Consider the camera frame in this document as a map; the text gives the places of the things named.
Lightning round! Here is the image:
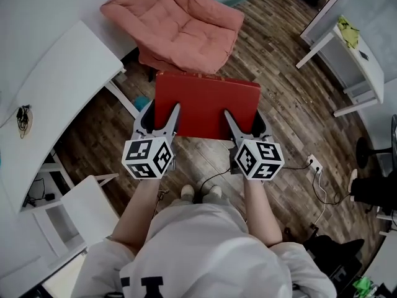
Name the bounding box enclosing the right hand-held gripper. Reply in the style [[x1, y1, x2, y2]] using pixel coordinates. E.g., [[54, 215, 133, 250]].
[[223, 109, 285, 182]]

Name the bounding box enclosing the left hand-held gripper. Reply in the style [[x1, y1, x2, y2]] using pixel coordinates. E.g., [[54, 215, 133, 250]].
[[121, 99, 182, 181]]

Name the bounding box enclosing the person's right forearm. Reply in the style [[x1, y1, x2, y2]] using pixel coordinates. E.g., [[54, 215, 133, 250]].
[[241, 178, 283, 248]]

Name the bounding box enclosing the person's left forearm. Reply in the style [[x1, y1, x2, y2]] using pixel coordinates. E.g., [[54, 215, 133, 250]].
[[110, 178, 163, 255]]

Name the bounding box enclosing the teal round object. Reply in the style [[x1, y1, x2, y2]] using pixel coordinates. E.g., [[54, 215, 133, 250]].
[[134, 96, 150, 112]]

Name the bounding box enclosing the white power strip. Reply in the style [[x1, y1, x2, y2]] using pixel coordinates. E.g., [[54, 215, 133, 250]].
[[306, 154, 324, 173]]

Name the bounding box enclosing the person's right shoe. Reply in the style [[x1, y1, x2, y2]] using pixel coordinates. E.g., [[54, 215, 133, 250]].
[[202, 185, 223, 203]]

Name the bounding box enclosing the person's shoe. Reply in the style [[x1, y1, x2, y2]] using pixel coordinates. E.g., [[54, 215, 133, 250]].
[[349, 168, 359, 202], [202, 185, 223, 203], [180, 184, 195, 203]]

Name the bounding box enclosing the person's left shoe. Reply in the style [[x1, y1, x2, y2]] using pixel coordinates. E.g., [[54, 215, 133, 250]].
[[180, 184, 195, 203]]

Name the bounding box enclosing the pink cushioned chair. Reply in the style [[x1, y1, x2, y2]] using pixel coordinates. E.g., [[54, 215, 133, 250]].
[[99, 0, 246, 76]]

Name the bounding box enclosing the long white desk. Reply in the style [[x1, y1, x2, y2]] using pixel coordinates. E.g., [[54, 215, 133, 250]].
[[0, 19, 141, 217]]

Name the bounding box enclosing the white chair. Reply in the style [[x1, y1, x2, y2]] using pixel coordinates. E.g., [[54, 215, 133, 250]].
[[32, 172, 121, 270]]

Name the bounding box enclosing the black office chair base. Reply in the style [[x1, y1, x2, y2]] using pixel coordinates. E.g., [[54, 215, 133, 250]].
[[355, 113, 397, 178]]

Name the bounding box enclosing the person's white shirt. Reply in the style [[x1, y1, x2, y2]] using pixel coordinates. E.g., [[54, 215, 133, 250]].
[[70, 201, 338, 298]]

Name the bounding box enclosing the yellow-green cloth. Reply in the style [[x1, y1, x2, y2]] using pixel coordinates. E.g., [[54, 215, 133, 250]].
[[337, 15, 361, 50]]

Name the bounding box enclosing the small white desk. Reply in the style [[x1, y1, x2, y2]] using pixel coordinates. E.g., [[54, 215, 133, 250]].
[[295, 0, 386, 118]]

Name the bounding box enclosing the black bag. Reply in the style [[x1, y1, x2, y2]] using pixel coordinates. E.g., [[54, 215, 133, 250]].
[[303, 234, 366, 292]]

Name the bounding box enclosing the green crumpled object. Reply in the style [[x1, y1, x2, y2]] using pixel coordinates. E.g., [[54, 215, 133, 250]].
[[352, 276, 378, 298]]

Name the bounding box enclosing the black floor cable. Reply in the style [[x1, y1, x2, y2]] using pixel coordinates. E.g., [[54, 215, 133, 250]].
[[197, 161, 313, 199]]

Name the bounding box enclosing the white floor cable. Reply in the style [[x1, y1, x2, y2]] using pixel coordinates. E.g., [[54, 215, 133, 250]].
[[311, 169, 328, 230]]

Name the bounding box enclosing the black cable bundle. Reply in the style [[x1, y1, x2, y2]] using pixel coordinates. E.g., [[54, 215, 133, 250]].
[[16, 104, 33, 140]]

